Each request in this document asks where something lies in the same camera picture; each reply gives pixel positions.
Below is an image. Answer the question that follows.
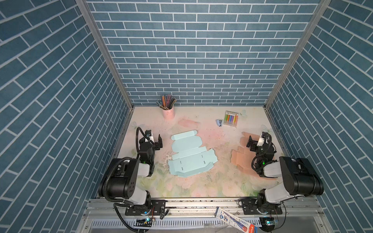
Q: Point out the mint green paper box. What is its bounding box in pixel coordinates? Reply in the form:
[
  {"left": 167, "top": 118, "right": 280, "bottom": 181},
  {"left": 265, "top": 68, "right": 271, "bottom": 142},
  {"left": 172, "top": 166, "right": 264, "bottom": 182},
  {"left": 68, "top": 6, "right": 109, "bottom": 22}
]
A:
[{"left": 168, "top": 130, "right": 218, "bottom": 178}]

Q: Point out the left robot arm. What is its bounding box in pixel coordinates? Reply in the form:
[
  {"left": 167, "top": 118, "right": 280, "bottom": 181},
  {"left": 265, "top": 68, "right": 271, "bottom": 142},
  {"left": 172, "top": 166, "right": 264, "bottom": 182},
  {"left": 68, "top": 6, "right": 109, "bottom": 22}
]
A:
[{"left": 98, "top": 127, "right": 163, "bottom": 211}]

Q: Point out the flat pink paper box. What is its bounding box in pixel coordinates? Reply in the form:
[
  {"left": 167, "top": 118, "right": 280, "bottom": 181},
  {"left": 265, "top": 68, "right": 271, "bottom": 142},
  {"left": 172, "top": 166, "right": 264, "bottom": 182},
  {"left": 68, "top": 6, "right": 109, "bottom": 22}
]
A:
[{"left": 231, "top": 132, "right": 260, "bottom": 176}]

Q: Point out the white red toothpaste box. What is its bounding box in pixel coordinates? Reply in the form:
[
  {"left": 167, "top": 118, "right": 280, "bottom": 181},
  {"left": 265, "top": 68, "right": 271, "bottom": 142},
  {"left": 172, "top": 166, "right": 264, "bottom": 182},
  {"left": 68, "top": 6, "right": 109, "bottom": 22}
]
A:
[{"left": 215, "top": 207, "right": 257, "bottom": 233}]

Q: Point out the pink pencil cup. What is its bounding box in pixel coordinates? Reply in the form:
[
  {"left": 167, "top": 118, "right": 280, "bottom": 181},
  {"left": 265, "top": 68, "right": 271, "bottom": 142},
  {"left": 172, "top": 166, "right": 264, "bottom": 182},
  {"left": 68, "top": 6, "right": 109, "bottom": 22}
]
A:
[{"left": 162, "top": 107, "right": 175, "bottom": 120}]

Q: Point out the clear case of markers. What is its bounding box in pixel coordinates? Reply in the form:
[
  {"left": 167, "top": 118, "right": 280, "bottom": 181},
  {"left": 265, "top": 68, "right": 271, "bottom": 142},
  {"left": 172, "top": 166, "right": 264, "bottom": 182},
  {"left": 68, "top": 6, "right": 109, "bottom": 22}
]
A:
[{"left": 223, "top": 111, "right": 239, "bottom": 127}]

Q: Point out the bundle of coloured pencils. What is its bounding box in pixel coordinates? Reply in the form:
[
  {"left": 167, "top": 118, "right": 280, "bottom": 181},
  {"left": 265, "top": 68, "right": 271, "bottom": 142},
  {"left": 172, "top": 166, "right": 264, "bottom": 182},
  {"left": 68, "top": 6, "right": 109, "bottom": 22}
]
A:
[{"left": 156, "top": 95, "right": 177, "bottom": 110}]

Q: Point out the right green circuit board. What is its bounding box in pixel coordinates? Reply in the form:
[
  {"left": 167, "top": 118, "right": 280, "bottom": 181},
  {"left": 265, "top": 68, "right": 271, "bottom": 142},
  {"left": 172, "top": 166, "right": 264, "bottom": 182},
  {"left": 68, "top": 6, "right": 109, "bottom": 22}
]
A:
[{"left": 259, "top": 217, "right": 276, "bottom": 233}]

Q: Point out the green circuit board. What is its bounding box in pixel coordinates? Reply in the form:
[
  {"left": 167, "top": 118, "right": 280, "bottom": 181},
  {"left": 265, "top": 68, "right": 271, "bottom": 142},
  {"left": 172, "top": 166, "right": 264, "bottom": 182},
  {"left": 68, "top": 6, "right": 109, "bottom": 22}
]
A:
[
  {"left": 259, "top": 217, "right": 276, "bottom": 233},
  {"left": 134, "top": 218, "right": 153, "bottom": 228}
]

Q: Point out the left green circuit board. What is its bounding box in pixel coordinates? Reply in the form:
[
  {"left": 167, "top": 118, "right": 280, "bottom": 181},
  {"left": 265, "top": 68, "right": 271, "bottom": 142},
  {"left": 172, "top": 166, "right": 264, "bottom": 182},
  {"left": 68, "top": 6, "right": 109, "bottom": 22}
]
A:
[{"left": 134, "top": 218, "right": 153, "bottom": 228}]

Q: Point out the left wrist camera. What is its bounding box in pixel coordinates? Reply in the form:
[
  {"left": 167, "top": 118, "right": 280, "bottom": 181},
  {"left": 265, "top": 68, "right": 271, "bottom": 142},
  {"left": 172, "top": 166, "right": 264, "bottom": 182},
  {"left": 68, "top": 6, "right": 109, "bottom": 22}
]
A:
[{"left": 145, "top": 130, "right": 154, "bottom": 142}]

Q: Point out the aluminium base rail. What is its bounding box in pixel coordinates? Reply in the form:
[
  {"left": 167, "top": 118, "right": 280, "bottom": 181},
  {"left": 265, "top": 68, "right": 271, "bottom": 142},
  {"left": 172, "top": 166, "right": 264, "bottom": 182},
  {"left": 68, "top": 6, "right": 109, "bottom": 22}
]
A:
[{"left": 76, "top": 197, "right": 333, "bottom": 233}]

